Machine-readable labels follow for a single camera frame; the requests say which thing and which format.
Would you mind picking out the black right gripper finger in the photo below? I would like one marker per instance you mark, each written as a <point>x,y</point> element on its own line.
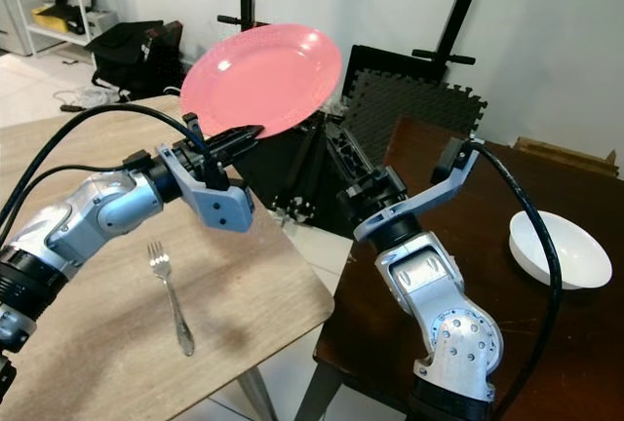
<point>336,153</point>
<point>359,152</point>

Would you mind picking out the pink plastic plate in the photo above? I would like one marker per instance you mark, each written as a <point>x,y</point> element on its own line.
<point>258,75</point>

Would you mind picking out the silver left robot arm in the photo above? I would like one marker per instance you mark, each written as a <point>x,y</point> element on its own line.
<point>88,216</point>

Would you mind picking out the black folded metal stand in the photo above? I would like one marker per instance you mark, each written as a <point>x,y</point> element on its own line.
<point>302,177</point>

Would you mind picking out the black fabric bag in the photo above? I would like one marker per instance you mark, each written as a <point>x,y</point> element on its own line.
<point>136,56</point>

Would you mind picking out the silver metal fork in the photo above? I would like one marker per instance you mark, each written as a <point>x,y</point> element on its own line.
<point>171,294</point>

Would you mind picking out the brown cardboard box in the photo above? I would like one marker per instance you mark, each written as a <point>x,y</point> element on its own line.
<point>565,156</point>

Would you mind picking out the yellow box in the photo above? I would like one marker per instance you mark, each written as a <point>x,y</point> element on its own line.
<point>54,19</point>

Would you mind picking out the white bowl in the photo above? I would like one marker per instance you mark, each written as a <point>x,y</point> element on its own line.
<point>575,255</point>

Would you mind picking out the white metal shelf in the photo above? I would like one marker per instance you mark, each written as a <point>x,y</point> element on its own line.
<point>24,2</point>

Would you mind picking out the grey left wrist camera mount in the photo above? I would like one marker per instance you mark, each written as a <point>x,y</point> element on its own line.
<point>222,205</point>

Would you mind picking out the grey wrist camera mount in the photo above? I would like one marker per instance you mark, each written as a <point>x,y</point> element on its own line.
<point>424,197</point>
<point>222,205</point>

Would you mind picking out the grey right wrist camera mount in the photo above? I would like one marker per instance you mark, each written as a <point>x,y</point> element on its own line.
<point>424,197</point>

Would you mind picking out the black slanted rack post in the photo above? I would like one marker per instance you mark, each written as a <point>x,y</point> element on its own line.
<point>463,2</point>

